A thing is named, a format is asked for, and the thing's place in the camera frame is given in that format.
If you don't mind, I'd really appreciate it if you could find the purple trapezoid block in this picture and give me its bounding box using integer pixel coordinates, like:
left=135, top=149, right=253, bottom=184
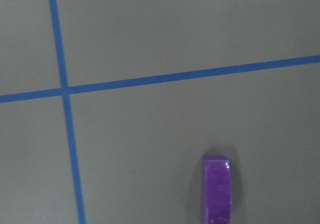
left=201, top=155, right=232, bottom=223

